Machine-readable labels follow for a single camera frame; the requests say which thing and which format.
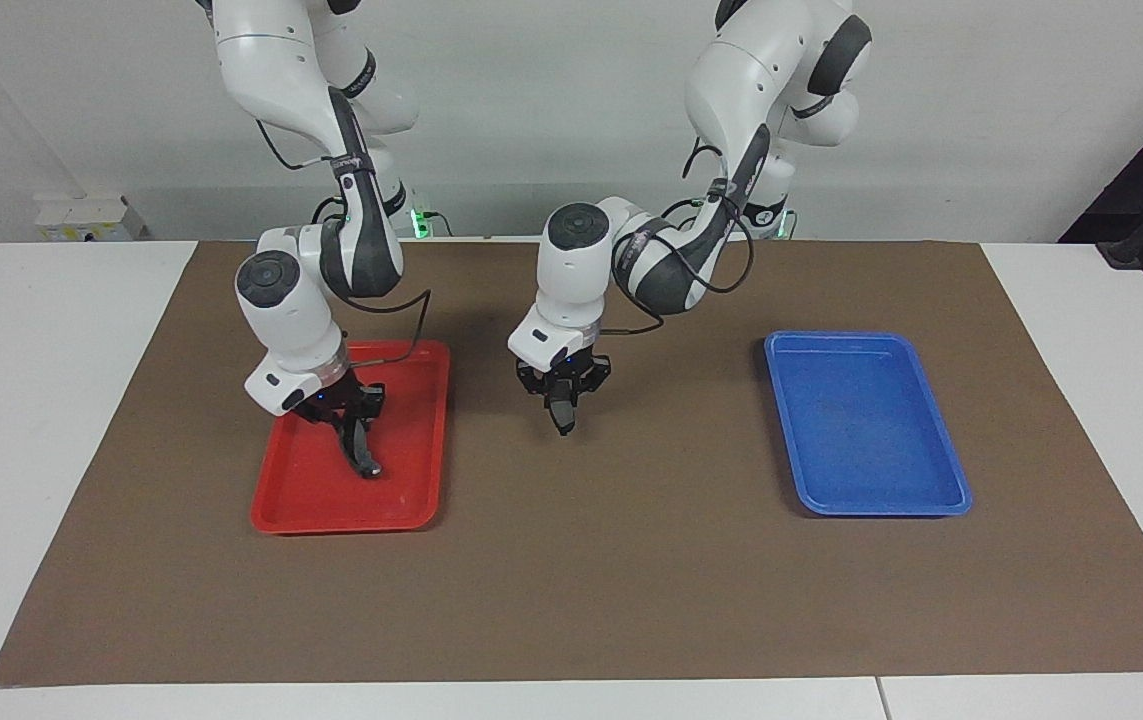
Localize short grey brake pad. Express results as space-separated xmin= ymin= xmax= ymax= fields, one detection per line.
xmin=547 ymin=386 xmax=580 ymax=437

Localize long curved brake pad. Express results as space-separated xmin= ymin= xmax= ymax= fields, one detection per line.
xmin=339 ymin=416 xmax=384 ymax=480

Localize red plastic tray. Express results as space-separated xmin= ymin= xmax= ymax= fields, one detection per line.
xmin=249 ymin=340 xmax=453 ymax=536

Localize brown paper table mat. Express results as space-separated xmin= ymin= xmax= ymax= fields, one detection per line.
xmin=0 ymin=238 xmax=1143 ymax=687

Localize blue plastic tray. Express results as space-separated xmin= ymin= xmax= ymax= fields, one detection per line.
xmin=764 ymin=331 xmax=974 ymax=518

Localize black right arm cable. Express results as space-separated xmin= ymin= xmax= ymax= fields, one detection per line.
xmin=255 ymin=118 xmax=433 ymax=367

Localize black right base cables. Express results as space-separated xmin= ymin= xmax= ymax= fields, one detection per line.
xmin=309 ymin=196 xmax=453 ymax=240

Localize black base cables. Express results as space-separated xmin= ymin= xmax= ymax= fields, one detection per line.
xmin=309 ymin=196 xmax=453 ymax=240
xmin=664 ymin=196 xmax=800 ymax=239

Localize black left base cables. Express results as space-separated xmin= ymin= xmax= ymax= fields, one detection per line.
xmin=664 ymin=196 xmax=800 ymax=239

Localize white wall socket box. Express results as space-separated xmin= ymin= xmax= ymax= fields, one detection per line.
xmin=35 ymin=194 xmax=148 ymax=244

